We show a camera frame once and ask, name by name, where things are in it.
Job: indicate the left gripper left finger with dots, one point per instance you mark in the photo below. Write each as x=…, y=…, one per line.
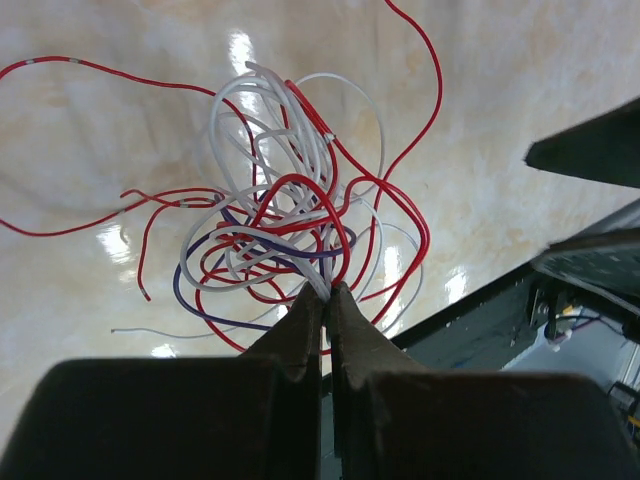
x=253, y=416

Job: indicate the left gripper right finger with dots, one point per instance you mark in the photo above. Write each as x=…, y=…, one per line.
x=397, y=419

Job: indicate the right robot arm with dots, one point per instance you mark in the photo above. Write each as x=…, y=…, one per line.
x=603, y=149

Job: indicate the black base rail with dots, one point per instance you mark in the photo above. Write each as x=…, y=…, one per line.
x=482, y=331

